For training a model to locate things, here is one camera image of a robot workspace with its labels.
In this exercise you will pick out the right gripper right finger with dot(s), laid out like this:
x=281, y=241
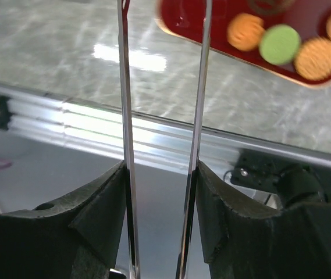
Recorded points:
x=242, y=238

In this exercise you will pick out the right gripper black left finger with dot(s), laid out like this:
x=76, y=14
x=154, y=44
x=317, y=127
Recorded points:
x=74, y=236

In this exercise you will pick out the orange swirl cookie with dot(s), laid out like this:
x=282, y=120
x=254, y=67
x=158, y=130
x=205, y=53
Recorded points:
x=245, y=31

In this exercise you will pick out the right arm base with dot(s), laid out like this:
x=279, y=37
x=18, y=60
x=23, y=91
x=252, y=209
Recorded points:
x=291, y=180

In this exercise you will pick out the red lacquer tray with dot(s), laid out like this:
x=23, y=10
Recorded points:
x=185, y=19

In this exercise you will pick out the aluminium rail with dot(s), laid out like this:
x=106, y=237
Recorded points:
x=158, y=142

